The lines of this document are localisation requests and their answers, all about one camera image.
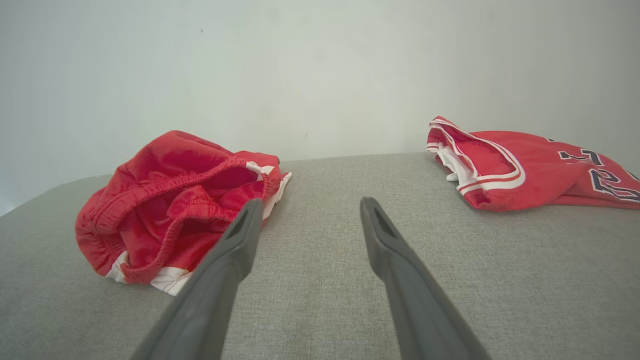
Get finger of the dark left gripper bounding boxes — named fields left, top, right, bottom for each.
left=129, top=198, right=265, bottom=360

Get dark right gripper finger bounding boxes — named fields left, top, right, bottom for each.
left=359, top=196, right=494, bottom=360

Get red basketball shorts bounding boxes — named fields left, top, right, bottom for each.
left=74, top=130, right=294, bottom=297

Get red basketball jersey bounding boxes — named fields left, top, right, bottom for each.
left=426, top=115, right=640, bottom=213

